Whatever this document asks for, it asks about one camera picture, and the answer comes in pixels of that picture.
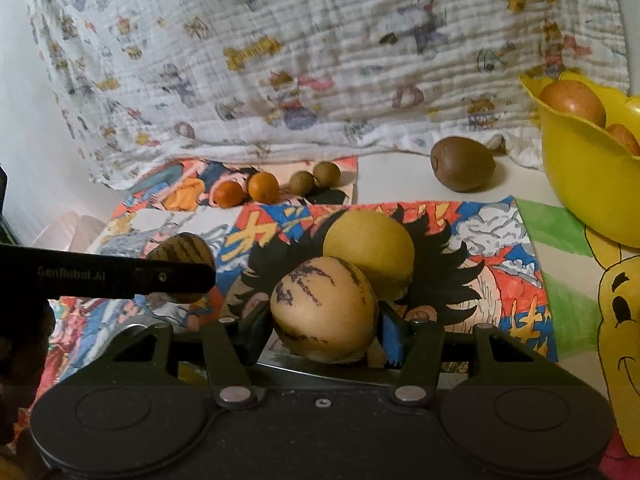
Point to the brown kiwi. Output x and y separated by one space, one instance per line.
462 164

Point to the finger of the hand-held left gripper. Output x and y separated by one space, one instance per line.
185 276

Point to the small striped pepino melon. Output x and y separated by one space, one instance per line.
185 250

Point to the brown longan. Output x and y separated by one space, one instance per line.
302 181
326 172

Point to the colourful comic drawing mat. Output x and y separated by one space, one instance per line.
500 270

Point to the small orange kumquat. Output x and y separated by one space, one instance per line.
227 193
263 186

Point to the large striped pepino melon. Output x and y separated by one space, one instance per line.
322 307

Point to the small red apple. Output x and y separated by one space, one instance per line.
625 139

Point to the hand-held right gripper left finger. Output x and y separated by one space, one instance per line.
227 355

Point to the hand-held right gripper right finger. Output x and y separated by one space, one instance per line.
420 352

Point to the large yellow lemon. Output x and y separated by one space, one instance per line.
369 252

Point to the large red apple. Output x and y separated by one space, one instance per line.
572 102

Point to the person's left hand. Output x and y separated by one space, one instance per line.
22 360

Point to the white printed blanket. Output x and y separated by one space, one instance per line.
350 35

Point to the cartoon boy drawing mat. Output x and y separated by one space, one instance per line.
185 195

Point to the yellow plastic bowl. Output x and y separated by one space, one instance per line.
590 180

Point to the yellow bear drawing mat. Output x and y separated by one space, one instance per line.
625 360

